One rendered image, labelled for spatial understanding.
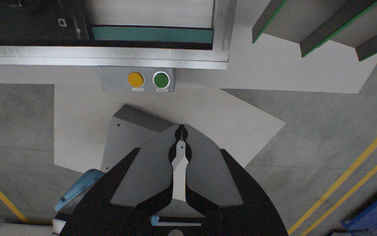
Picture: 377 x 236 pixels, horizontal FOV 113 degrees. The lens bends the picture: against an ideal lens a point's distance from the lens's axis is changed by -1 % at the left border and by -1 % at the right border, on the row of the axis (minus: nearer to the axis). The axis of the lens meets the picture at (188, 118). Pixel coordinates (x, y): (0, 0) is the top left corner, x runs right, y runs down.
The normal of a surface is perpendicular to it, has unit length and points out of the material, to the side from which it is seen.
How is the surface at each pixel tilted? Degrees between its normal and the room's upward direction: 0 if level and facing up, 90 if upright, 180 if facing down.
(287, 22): 45
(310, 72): 0
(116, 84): 0
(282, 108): 0
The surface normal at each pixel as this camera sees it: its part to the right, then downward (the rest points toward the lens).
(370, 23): -0.14, 0.94
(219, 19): 0.02, 0.47
